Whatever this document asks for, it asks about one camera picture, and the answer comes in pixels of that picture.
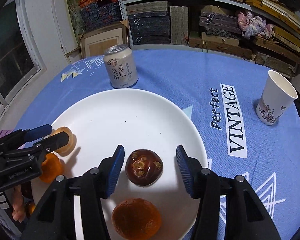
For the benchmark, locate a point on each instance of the framed picture cardboard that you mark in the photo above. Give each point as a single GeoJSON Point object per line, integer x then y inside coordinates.
{"type": "Point", "coordinates": [96, 42]}

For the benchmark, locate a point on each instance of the silver beverage can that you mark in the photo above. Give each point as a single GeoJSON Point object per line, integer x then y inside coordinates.
{"type": "Point", "coordinates": [120, 66]}

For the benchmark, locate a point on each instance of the pale yellow round fruit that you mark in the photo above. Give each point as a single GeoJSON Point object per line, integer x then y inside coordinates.
{"type": "Point", "coordinates": [71, 143]}

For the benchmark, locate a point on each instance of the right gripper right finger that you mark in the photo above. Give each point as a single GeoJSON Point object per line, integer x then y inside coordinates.
{"type": "Point", "coordinates": [246, 216]}

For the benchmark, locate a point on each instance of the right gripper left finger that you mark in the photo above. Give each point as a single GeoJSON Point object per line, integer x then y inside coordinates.
{"type": "Point", "coordinates": [54, 215]}

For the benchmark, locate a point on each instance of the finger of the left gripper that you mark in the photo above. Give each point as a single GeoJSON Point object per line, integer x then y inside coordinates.
{"type": "Point", "coordinates": [20, 137]}
{"type": "Point", "coordinates": [52, 142]}

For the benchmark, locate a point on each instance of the person left hand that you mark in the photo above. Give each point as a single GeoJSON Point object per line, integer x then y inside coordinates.
{"type": "Point", "coordinates": [18, 213]}

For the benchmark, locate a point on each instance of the white floral paper cup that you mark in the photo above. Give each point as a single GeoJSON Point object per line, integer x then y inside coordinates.
{"type": "Point", "coordinates": [277, 96]}

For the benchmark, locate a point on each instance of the white oval plate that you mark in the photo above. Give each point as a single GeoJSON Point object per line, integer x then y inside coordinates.
{"type": "Point", "coordinates": [136, 119]}

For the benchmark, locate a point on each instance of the pink crumpled cloth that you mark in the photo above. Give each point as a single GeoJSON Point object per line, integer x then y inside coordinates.
{"type": "Point", "coordinates": [252, 26]}

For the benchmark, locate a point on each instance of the blue patterned tablecloth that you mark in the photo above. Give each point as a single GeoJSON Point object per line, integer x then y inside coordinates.
{"type": "Point", "coordinates": [194, 81]}

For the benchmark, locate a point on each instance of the metal storage shelf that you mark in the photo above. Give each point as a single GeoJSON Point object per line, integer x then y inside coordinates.
{"type": "Point", "coordinates": [205, 25]}

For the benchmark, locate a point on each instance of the small orange citrus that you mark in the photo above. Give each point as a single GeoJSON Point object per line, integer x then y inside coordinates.
{"type": "Point", "coordinates": [51, 168]}

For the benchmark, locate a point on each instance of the window frame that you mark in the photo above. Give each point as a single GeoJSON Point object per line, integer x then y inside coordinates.
{"type": "Point", "coordinates": [20, 59]}

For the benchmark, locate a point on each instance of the orange tangerine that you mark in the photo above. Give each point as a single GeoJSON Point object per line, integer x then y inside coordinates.
{"type": "Point", "coordinates": [136, 218]}

